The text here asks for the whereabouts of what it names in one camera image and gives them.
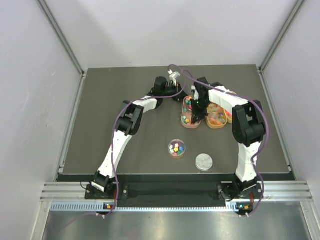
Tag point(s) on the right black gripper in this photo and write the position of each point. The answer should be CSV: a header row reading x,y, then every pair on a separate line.
x,y
197,115

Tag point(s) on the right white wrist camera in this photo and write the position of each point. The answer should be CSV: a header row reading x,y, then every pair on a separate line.
x,y
195,93

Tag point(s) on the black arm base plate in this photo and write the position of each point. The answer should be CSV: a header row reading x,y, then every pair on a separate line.
x,y
165,190

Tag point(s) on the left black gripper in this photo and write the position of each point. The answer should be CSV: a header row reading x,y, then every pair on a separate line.
x,y
175,90

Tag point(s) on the clear round plastic jar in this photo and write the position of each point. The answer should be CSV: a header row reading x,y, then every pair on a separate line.
x,y
176,148

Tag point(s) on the slotted cable duct rail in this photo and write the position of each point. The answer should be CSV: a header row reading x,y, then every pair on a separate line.
x,y
105,207

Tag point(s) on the pink tray of block candies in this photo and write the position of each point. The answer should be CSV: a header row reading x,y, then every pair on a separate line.
x,y
186,114

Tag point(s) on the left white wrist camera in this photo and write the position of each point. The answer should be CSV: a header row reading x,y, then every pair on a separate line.
x,y
173,76

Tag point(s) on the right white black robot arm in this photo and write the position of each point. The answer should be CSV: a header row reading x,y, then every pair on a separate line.
x,y
249,126

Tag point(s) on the yellow tray of popsicle candies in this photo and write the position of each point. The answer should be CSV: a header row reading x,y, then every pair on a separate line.
x,y
216,117

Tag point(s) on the orange tray of star candies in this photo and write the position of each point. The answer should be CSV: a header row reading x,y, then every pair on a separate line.
x,y
228,115

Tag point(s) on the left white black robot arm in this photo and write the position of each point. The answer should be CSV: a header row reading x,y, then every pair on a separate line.
x,y
127,124

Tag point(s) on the clear round jar lid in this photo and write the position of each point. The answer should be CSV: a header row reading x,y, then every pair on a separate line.
x,y
204,162

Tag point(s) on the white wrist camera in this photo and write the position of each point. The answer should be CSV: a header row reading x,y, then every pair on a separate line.
x,y
173,76
195,93

